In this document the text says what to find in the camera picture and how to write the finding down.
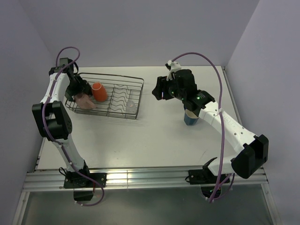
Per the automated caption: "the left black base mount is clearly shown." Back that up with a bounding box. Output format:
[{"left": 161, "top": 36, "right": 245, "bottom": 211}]
[{"left": 63, "top": 172, "right": 107, "bottom": 189}]

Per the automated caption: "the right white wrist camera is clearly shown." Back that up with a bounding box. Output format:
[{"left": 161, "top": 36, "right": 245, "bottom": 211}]
[{"left": 165, "top": 60, "right": 181, "bottom": 81}]

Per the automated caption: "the blue mug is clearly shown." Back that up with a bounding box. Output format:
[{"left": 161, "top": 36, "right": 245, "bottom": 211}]
[{"left": 184, "top": 108, "right": 199, "bottom": 126}]

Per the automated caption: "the dark wire dish rack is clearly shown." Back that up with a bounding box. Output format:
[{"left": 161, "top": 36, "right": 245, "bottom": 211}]
[{"left": 65, "top": 73, "right": 144, "bottom": 120}]

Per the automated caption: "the purple cable under table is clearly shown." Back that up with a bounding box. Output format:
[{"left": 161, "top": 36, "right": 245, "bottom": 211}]
[{"left": 74, "top": 180, "right": 105, "bottom": 208}]

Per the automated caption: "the aluminium rail frame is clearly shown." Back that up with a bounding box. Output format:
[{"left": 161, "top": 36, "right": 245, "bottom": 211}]
[{"left": 23, "top": 164, "right": 270, "bottom": 190}]

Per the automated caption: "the orange mug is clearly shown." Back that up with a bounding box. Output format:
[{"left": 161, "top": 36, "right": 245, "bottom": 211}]
[{"left": 91, "top": 82, "right": 108, "bottom": 102}]

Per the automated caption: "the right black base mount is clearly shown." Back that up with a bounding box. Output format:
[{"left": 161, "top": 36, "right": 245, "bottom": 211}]
[{"left": 185, "top": 169, "right": 217, "bottom": 185}]

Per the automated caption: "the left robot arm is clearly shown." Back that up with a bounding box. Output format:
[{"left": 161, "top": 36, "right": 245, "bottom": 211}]
[{"left": 32, "top": 58, "right": 92, "bottom": 187}]

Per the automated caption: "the pink mug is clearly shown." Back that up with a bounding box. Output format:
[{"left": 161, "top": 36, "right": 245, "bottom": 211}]
[{"left": 75, "top": 93, "right": 96, "bottom": 110}]

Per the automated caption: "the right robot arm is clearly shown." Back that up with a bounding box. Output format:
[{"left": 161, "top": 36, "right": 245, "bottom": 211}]
[{"left": 152, "top": 69, "right": 269, "bottom": 183}]

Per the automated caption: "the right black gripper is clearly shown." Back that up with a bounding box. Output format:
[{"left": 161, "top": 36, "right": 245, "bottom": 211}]
[{"left": 152, "top": 75, "right": 186, "bottom": 101}]

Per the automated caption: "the clear glass cup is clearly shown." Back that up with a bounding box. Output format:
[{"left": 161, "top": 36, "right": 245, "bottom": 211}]
[{"left": 126, "top": 100, "right": 136, "bottom": 114}]

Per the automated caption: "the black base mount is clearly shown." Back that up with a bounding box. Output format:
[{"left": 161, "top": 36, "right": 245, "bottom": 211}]
[
  {"left": 185, "top": 169, "right": 217, "bottom": 185},
  {"left": 63, "top": 172, "right": 107, "bottom": 189}
]

